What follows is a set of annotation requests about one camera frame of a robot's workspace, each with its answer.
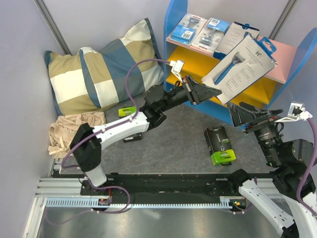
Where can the checked blue beige pillow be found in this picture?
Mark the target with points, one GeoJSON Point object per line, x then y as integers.
{"type": "Point", "coordinates": [96, 80]}

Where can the black green razor box right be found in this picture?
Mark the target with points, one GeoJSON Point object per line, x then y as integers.
{"type": "Point", "coordinates": [219, 146]}

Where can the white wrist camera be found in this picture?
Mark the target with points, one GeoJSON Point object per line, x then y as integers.
{"type": "Point", "coordinates": [176, 67]}
{"type": "Point", "coordinates": [297, 111]}

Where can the black green razor box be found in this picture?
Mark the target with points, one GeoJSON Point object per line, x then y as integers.
{"type": "Point", "coordinates": [219, 146]}
{"type": "Point", "coordinates": [124, 112]}

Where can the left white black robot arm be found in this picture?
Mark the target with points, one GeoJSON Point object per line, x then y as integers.
{"type": "Point", "coordinates": [89, 142]}

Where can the aluminium frame rail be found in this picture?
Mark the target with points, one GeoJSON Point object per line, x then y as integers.
{"type": "Point", "coordinates": [59, 183]}

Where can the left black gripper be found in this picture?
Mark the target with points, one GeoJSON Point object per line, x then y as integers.
{"type": "Point", "coordinates": [197, 92]}

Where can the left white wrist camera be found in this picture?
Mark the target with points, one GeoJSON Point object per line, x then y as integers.
{"type": "Point", "coordinates": [176, 67]}

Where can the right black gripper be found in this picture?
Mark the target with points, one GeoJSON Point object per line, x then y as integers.
{"type": "Point", "coordinates": [240, 116]}

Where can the black green razor box left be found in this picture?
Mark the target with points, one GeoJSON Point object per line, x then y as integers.
{"type": "Point", "coordinates": [124, 112]}

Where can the Harry's razor pack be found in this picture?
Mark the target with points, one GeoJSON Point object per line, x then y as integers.
{"type": "Point", "coordinates": [233, 36]}
{"type": "Point", "coordinates": [244, 65]}

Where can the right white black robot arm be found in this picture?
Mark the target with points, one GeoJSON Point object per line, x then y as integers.
{"type": "Point", "coordinates": [293, 162]}

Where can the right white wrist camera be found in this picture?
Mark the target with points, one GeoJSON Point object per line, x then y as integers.
{"type": "Point", "coordinates": [297, 111]}

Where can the beige crumpled cloth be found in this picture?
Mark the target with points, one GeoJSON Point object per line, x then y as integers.
{"type": "Point", "coordinates": [62, 132]}

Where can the blue Gillette razor blister pack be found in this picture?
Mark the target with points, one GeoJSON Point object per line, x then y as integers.
{"type": "Point", "coordinates": [187, 29]}

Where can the grey slotted cable duct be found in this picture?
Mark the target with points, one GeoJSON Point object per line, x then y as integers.
{"type": "Point", "coordinates": [97, 203]}

